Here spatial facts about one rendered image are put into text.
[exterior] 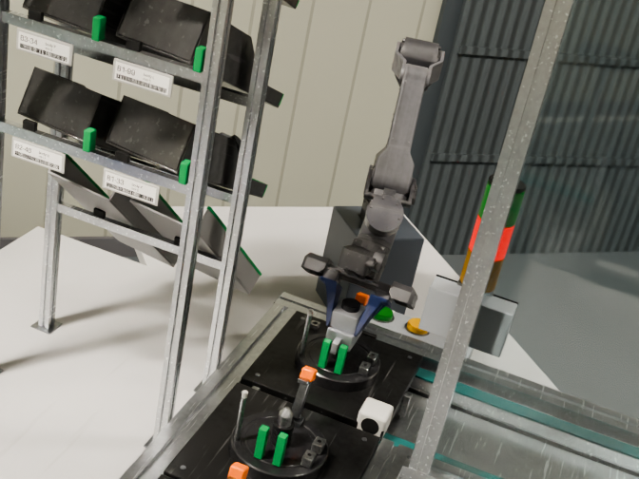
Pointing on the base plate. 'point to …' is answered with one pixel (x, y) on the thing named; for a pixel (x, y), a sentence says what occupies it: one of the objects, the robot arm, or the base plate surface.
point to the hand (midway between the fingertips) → (348, 311)
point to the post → (492, 225)
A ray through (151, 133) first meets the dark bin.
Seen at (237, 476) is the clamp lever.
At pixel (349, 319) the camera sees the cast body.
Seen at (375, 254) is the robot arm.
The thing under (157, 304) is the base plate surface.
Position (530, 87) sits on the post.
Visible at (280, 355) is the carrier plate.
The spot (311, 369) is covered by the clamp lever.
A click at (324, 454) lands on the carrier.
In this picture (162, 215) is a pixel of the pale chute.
